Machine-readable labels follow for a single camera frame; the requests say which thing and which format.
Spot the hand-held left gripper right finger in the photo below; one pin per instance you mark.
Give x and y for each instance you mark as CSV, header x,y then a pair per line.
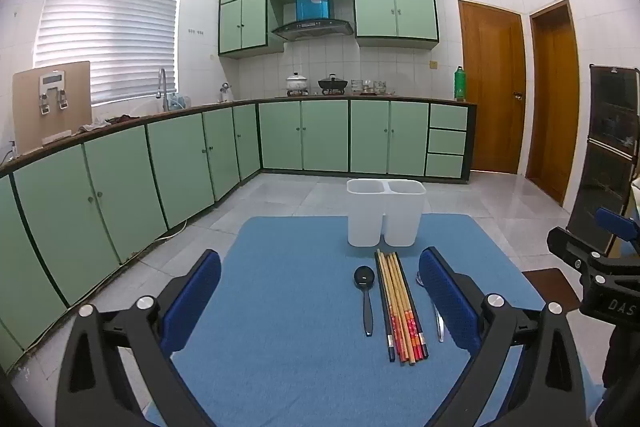
x,y
447,302

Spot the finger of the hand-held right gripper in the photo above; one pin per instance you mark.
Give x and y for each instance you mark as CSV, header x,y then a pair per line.
x,y
570,249
617,224

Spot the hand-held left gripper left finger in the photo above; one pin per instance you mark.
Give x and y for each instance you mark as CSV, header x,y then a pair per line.
x,y
197,297

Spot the metal spoon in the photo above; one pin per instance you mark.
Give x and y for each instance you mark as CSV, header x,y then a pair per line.
x,y
440,327

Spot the black chopstick with patterned end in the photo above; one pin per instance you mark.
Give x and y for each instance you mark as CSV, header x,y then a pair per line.
x,y
410,297

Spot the wooden chopstick red orange end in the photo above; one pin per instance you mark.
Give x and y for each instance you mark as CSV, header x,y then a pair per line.
x,y
405,297

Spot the wooden chopstick red floral end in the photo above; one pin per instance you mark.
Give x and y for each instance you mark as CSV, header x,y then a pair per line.
x,y
397,297

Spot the chopsticks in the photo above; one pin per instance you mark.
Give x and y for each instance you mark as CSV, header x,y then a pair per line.
x,y
383,297

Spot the black plastic spoon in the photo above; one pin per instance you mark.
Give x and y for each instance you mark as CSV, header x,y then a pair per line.
x,y
364,277

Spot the white double utensil holder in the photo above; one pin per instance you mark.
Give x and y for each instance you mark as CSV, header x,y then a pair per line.
x,y
365,217

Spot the brown wooden stool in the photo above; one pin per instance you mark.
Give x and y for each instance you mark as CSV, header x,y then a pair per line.
x,y
550,284

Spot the black glass cabinet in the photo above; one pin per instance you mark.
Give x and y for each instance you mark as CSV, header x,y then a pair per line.
x,y
605,132

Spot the blue table mat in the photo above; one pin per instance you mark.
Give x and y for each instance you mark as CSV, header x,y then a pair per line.
x,y
300,307

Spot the brown wooden door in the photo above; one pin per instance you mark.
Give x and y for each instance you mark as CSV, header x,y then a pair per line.
x,y
492,92
552,107

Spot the dark cloth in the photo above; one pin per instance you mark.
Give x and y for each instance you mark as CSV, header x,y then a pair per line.
x,y
120,119

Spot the blue dish basket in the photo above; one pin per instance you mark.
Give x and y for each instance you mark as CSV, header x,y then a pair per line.
x,y
180,102

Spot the green bottle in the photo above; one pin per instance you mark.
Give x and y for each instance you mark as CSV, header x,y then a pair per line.
x,y
460,84

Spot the green base cabinets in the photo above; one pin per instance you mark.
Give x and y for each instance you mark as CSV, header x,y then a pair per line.
x,y
325,137

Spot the metal faucet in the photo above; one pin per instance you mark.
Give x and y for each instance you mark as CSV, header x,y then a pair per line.
x,y
161,82

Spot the patterned jar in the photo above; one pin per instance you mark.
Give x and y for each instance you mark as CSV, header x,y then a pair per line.
x,y
381,87

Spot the glass jar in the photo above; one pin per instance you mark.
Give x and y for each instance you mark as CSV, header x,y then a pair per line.
x,y
356,87

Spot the white cooking pot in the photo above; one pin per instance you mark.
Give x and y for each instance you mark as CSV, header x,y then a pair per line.
x,y
296,84

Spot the black wok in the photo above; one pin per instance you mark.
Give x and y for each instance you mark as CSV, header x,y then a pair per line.
x,y
332,84

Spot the white window blind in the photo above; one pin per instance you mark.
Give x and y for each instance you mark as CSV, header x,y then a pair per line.
x,y
110,27

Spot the black range hood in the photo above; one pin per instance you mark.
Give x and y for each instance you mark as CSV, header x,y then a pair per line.
x,y
312,29

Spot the blue hood chimney cover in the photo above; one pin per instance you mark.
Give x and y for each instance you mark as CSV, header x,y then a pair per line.
x,y
312,6

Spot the white bracket on cardboard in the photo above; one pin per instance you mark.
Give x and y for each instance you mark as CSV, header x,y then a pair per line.
x,y
52,79

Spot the green wall cabinets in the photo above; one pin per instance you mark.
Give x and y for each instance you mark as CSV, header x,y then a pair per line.
x,y
395,7

